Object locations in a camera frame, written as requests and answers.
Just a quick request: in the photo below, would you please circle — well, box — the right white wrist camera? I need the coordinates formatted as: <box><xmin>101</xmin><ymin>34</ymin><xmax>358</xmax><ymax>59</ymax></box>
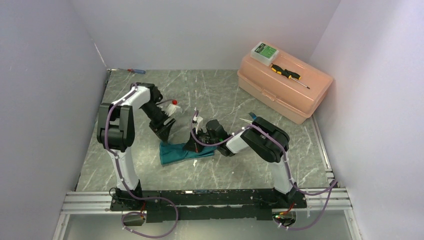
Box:
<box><xmin>193</xmin><ymin>115</ymin><xmax>204</xmax><ymax>134</ymax></box>

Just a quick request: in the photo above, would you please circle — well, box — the blue red screwdriver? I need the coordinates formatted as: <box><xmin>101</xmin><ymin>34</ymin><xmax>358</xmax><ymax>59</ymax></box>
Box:
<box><xmin>126</xmin><ymin>68</ymin><xmax>146</xmax><ymax>75</ymax></box>

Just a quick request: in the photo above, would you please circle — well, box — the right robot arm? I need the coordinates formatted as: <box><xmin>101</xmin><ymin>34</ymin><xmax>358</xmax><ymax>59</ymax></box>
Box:
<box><xmin>183</xmin><ymin>116</ymin><xmax>296</xmax><ymax>208</ymax></box>

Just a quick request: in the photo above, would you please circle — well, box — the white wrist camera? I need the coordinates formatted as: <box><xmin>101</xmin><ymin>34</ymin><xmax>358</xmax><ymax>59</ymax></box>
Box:
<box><xmin>165</xmin><ymin>99</ymin><xmax>183</xmax><ymax>116</ymax></box>
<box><xmin>193</xmin><ymin>115</ymin><xmax>204</xmax><ymax>134</ymax></box>

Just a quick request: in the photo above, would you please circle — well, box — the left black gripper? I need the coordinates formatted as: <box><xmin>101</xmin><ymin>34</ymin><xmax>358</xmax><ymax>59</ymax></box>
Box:
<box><xmin>141</xmin><ymin>101</ymin><xmax>176</xmax><ymax>145</ymax></box>

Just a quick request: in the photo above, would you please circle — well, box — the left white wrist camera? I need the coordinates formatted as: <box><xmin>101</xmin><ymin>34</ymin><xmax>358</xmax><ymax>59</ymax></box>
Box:
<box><xmin>165</xmin><ymin>99</ymin><xmax>183</xmax><ymax>116</ymax></box>

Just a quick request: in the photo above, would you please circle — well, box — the blue plastic utensil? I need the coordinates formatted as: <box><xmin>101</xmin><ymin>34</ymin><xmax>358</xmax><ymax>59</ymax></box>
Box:
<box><xmin>248</xmin><ymin>112</ymin><xmax>257</xmax><ymax>121</ymax></box>

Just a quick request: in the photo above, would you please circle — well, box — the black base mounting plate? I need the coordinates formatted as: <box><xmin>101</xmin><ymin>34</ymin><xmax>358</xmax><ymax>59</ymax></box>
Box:
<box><xmin>111</xmin><ymin>188</ymin><xmax>307</xmax><ymax>223</ymax></box>

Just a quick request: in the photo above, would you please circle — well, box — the yellow black screwdriver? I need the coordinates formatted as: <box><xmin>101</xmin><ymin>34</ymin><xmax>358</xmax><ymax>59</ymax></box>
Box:
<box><xmin>270</xmin><ymin>63</ymin><xmax>311</xmax><ymax>90</ymax></box>

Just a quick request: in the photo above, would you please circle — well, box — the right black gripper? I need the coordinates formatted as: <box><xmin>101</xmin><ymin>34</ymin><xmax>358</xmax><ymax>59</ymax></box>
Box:
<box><xmin>182</xmin><ymin>127</ymin><xmax>219</xmax><ymax>154</ymax></box>

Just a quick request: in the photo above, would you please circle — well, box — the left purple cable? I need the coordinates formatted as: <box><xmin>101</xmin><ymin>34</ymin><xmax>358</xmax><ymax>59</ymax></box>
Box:
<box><xmin>104</xmin><ymin>82</ymin><xmax>180</xmax><ymax>239</ymax></box>

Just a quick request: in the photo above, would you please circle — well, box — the pink plastic toolbox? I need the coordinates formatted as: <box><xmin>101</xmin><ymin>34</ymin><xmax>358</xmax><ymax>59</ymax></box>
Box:
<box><xmin>237</xmin><ymin>42</ymin><xmax>334</xmax><ymax>125</ymax></box>

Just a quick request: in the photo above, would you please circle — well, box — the teal cloth napkin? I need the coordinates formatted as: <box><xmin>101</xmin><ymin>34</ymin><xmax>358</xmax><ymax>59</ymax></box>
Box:
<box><xmin>159</xmin><ymin>142</ymin><xmax>217</xmax><ymax>166</ymax></box>

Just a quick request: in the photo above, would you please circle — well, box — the green white small box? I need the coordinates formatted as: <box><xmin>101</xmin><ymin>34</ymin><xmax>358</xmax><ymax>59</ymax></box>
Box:
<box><xmin>250</xmin><ymin>41</ymin><xmax>280</xmax><ymax>67</ymax></box>

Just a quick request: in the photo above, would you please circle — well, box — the white plastic utensil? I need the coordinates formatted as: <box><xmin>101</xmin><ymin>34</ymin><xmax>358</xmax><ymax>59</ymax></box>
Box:
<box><xmin>239</xmin><ymin>118</ymin><xmax>253</xmax><ymax>124</ymax></box>

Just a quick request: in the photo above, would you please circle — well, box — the aluminium frame rail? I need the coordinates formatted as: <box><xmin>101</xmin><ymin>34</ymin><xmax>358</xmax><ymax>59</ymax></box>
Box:
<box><xmin>61</xmin><ymin>188</ymin><xmax>353</xmax><ymax>215</ymax></box>

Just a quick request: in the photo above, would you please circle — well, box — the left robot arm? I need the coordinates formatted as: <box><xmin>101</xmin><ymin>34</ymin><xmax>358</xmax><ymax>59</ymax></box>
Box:
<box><xmin>96</xmin><ymin>82</ymin><xmax>176</xmax><ymax>210</ymax></box>

